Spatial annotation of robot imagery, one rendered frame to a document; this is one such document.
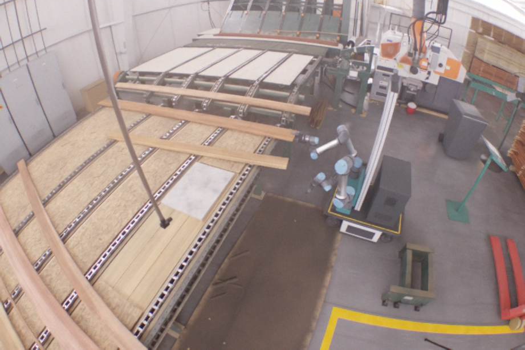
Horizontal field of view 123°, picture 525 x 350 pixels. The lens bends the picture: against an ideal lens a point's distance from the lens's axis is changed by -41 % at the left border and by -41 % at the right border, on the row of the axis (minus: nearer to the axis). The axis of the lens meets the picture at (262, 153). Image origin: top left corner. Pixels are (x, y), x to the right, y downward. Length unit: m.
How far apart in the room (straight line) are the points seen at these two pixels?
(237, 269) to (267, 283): 0.35
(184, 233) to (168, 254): 0.22
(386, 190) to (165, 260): 2.02
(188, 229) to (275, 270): 1.07
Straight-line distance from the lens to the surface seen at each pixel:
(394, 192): 2.46
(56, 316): 2.18
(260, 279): 2.63
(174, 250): 1.97
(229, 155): 2.53
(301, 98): 3.58
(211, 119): 3.21
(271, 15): 8.22
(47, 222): 2.82
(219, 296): 2.59
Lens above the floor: 2.43
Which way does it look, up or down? 38 degrees down
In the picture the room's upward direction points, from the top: 1 degrees counter-clockwise
